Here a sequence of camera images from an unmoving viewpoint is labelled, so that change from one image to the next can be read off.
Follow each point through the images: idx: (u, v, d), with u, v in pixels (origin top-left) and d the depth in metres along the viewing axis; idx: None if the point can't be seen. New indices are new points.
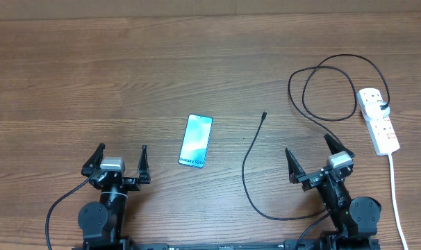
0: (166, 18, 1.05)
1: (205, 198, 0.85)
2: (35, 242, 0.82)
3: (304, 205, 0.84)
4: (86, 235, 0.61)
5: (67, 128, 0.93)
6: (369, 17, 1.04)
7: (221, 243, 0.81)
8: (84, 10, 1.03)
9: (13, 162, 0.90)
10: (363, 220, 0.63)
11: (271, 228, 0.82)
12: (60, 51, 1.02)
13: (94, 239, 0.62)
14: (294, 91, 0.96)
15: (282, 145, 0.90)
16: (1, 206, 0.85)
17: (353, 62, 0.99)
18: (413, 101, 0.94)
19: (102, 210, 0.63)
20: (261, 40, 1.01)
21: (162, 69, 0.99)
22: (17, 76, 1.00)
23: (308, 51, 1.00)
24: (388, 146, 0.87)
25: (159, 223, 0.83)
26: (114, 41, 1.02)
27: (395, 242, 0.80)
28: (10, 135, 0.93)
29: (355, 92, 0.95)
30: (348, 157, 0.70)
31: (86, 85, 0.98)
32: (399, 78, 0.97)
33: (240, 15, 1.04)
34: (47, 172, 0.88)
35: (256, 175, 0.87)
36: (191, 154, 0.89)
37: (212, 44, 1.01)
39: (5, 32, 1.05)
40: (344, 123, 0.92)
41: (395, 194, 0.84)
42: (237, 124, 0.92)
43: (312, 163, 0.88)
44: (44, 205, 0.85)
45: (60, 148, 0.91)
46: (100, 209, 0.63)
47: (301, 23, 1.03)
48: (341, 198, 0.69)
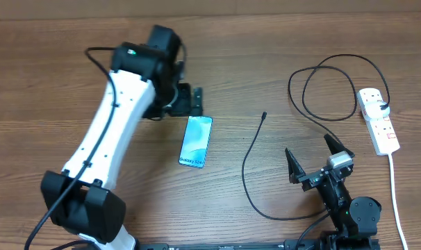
0: (167, 19, 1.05)
1: (205, 199, 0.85)
2: (35, 242, 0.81)
3: (303, 205, 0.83)
4: (155, 30, 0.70)
5: (67, 128, 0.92)
6: (369, 17, 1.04)
7: (221, 243, 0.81)
8: (85, 10, 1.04)
9: (13, 161, 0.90)
10: (363, 221, 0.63)
11: (271, 228, 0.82)
12: (60, 50, 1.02)
13: (162, 35, 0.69)
14: (294, 91, 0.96)
15: (282, 145, 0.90)
16: (1, 206, 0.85)
17: (353, 61, 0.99)
18: (413, 101, 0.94)
19: (161, 43, 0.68)
20: (261, 40, 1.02)
21: None
22: (17, 76, 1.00)
23: (309, 51, 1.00)
24: (388, 146, 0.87)
25: (159, 223, 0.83)
26: (115, 40, 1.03)
27: (395, 242, 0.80)
28: (10, 135, 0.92)
29: (355, 92, 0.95)
30: (348, 157, 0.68)
31: (86, 85, 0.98)
32: (400, 78, 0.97)
33: (240, 15, 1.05)
34: (48, 172, 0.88)
35: (256, 175, 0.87)
36: (190, 153, 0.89)
37: (212, 44, 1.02)
39: (5, 32, 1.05)
40: (344, 123, 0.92)
41: (395, 194, 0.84)
42: (237, 125, 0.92)
43: (312, 163, 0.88)
44: (45, 206, 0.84)
45: (60, 148, 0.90)
46: (175, 48, 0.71)
47: (301, 23, 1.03)
48: (340, 198, 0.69)
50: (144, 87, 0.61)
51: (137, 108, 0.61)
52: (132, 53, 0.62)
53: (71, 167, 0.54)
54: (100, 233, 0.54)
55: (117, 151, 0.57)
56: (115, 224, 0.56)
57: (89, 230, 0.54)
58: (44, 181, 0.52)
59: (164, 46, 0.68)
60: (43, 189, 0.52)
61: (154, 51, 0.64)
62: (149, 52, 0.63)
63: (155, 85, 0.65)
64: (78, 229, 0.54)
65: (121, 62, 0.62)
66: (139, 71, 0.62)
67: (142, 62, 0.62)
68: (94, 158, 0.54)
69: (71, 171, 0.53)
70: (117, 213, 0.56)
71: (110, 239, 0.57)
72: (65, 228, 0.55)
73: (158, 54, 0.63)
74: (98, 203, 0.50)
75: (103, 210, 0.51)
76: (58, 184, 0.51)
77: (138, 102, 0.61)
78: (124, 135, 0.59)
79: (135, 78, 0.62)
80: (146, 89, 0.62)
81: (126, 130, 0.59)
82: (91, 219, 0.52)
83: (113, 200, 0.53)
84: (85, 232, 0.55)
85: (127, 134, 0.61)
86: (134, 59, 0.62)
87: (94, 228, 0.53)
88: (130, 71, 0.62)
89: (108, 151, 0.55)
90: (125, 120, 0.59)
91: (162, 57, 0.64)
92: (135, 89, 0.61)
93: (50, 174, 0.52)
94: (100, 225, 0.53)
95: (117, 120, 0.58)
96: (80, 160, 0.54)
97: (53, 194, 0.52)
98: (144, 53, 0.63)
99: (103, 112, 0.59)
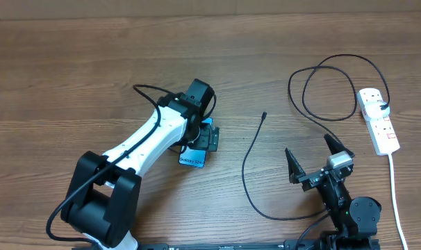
0: (167, 19, 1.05)
1: (205, 199, 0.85)
2: (35, 242, 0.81)
3: (303, 205, 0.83)
4: (196, 81, 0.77)
5: (67, 128, 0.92)
6: (369, 17, 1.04)
7: (221, 243, 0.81)
8: (85, 10, 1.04)
9: (13, 161, 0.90)
10: (363, 221, 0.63)
11: (272, 228, 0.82)
12: (61, 51, 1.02)
13: (201, 86, 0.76)
14: (294, 91, 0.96)
15: (282, 145, 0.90)
16: (1, 206, 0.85)
17: (353, 61, 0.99)
18: (413, 101, 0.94)
19: (197, 94, 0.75)
20: (261, 40, 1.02)
21: (162, 69, 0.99)
22: (17, 76, 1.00)
23: (308, 51, 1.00)
24: (388, 146, 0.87)
25: (159, 223, 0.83)
26: (115, 40, 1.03)
27: (395, 242, 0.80)
28: (10, 135, 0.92)
29: (355, 92, 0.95)
30: (348, 157, 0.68)
31: (86, 85, 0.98)
32: (399, 78, 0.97)
33: (240, 15, 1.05)
34: (47, 172, 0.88)
35: (256, 175, 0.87)
36: (189, 153, 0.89)
37: (213, 44, 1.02)
39: (5, 32, 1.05)
40: (344, 122, 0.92)
41: (395, 194, 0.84)
42: (237, 125, 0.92)
43: (312, 163, 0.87)
44: (44, 205, 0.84)
45: (60, 148, 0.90)
46: (209, 96, 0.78)
47: (301, 23, 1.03)
48: (340, 198, 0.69)
50: (180, 122, 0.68)
51: (170, 136, 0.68)
52: (176, 99, 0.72)
53: (111, 153, 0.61)
54: (112, 227, 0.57)
55: (149, 159, 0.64)
56: (122, 228, 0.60)
57: (102, 222, 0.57)
58: (83, 158, 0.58)
59: (199, 98, 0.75)
60: (79, 166, 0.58)
61: (191, 104, 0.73)
62: (188, 103, 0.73)
63: (187, 128, 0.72)
64: (92, 217, 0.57)
65: (167, 103, 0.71)
66: (178, 111, 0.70)
67: (182, 107, 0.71)
68: (133, 154, 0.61)
69: (110, 156, 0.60)
70: (128, 217, 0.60)
71: (114, 243, 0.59)
72: (78, 217, 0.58)
73: (194, 107, 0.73)
74: (128, 189, 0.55)
75: (130, 195, 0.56)
76: (94, 165, 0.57)
77: (176, 128, 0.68)
78: (155, 151, 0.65)
79: (174, 115, 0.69)
80: (181, 126, 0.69)
81: (159, 146, 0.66)
82: (112, 206, 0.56)
83: (135, 196, 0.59)
84: (96, 224, 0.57)
85: (159, 150, 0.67)
86: (177, 104, 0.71)
87: (109, 219, 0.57)
88: (171, 109, 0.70)
89: (144, 152, 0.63)
90: (161, 139, 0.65)
91: (198, 108, 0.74)
92: (175, 121, 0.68)
93: (89, 153, 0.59)
94: (119, 214, 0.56)
95: (155, 138, 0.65)
96: (120, 151, 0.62)
97: (89, 171, 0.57)
98: (184, 103, 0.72)
99: (147, 126, 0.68)
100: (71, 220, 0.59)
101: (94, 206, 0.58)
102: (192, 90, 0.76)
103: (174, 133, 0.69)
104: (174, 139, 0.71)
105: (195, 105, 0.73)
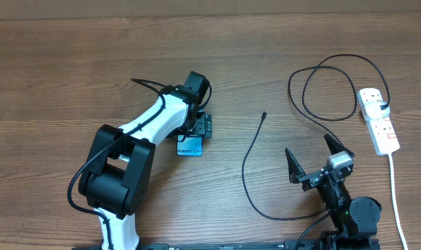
0: (167, 19, 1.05)
1: (205, 198, 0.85)
2: (35, 242, 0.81)
3: (304, 205, 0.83)
4: (192, 73, 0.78)
5: (67, 128, 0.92)
6: (369, 17, 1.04)
7: (221, 243, 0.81)
8: (85, 10, 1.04)
9: (13, 161, 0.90)
10: (363, 220, 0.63)
11: (271, 229, 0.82)
12: (61, 51, 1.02)
13: (198, 78, 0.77)
14: (294, 91, 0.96)
15: (282, 146, 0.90)
16: (1, 206, 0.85)
17: (353, 61, 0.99)
18: (413, 101, 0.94)
19: (194, 85, 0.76)
20: (261, 40, 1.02)
21: (162, 69, 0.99)
22: (17, 76, 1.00)
23: (309, 51, 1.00)
24: (388, 146, 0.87)
25: (159, 223, 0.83)
26: (115, 40, 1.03)
27: (395, 242, 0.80)
28: (10, 135, 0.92)
29: (355, 92, 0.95)
30: (348, 157, 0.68)
31: (86, 85, 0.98)
32: (400, 78, 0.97)
33: (240, 15, 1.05)
34: (47, 172, 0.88)
35: (256, 175, 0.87)
36: (185, 144, 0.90)
37: (212, 44, 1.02)
39: (5, 32, 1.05)
40: (344, 122, 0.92)
41: (395, 195, 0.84)
42: (237, 125, 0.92)
43: (312, 163, 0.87)
44: (44, 205, 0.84)
45: (60, 148, 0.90)
46: (205, 88, 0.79)
47: (301, 23, 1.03)
48: (340, 198, 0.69)
50: (183, 106, 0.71)
51: (175, 117, 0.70)
52: (176, 89, 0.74)
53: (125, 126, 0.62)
54: (129, 193, 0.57)
55: (158, 134, 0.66)
56: (137, 198, 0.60)
57: (118, 190, 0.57)
58: (101, 130, 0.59)
59: (196, 89, 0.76)
60: (98, 136, 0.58)
61: (190, 93, 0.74)
62: (187, 93, 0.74)
63: (187, 115, 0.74)
64: (110, 185, 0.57)
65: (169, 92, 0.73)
66: (180, 97, 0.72)
67: (183, 94, 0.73)
68: (145, 128, 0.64)
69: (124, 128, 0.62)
70: (142, 187, 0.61)
71: (130, 212, 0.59)
72: (94, 187, 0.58)
73: (193, 95, 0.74)
74: (144, 155, 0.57)
75: (146, 161, 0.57)
76: (111, 135, 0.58)
77: (180, 110, 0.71)
78: (163, 128, 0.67)
79: (176, 101, 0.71)
80: (183, 110, 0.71)
81: (167, 125, 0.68)
82: (129, 173, 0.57)
83: (150, 164, 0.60)
84: (114, 191, 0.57)
85: (167, 128, 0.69)
86: (178, 94, 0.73)
87: (126, 185, 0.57)
88: (173, 96, 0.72)
89: (155, 126, 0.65)
90: (169, 117, 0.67)
91: (196, 97, 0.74)
92: (179, 104, 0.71)
93: (106, 126, 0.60)
94: (136, 178, 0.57)
95: (164, 117, 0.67)
96: (133, 124, 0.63)
97: (106, 141, 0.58)
98: (183, 92, 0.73)
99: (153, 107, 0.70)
100: (87, 190, 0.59)
101: (109, 176, 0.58)
102: (190, 82, 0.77)
103: (179, 114, 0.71)
104: (176, 124, 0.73)
105: (193, 95, 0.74)
